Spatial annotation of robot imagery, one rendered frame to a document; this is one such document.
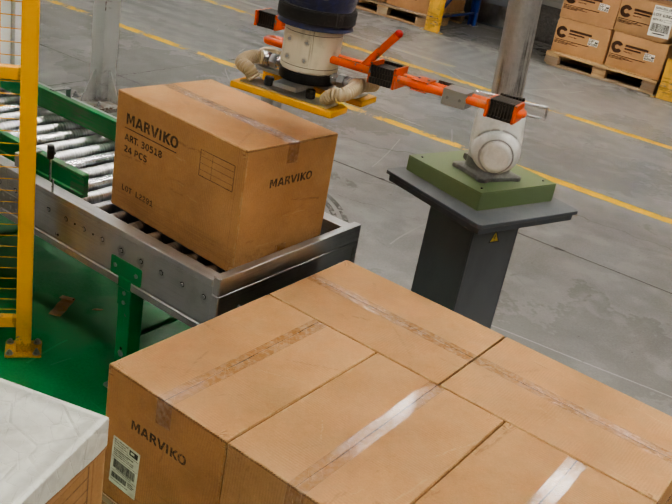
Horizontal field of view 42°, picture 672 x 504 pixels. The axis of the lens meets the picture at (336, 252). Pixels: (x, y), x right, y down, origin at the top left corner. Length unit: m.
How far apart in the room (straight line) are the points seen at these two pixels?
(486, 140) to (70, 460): 1.92
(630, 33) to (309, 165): 7.14
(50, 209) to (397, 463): 1.55
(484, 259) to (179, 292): 1.13
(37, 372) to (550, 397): 1.70
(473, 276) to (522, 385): 0.81
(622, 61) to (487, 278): 6.60
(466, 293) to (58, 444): 2.19
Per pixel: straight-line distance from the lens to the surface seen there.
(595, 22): 9.73
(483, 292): 3.27
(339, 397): 2.21
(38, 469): 1.18
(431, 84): 2.47
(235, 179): 2.58
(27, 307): 3.17
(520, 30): 2.81
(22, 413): 1.27
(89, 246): 2.94
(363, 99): 2.63
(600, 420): 2.43
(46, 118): 3.87
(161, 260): 2.69
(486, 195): 2.98
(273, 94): 2.53
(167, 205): 2.84
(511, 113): 2.36
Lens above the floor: 1.78
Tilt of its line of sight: 25 degrees down
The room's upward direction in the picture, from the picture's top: 11 degrees clockwise
